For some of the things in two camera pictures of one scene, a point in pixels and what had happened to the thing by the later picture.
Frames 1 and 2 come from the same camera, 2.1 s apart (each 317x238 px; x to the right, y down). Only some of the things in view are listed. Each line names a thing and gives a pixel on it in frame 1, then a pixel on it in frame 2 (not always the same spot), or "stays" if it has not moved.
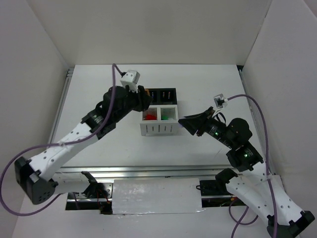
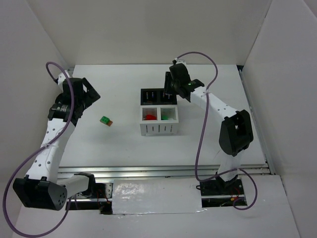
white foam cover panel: x=159 y=196 stays
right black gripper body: x=202 y=123 -> x=168 y=83
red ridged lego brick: x=150 y=117 stays
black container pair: x=163 y=96 stays
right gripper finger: x=192 y=125 -> x=168 y=83
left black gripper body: x=139 y=98 -> x=91 y=92
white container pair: x=159 y=119 stays
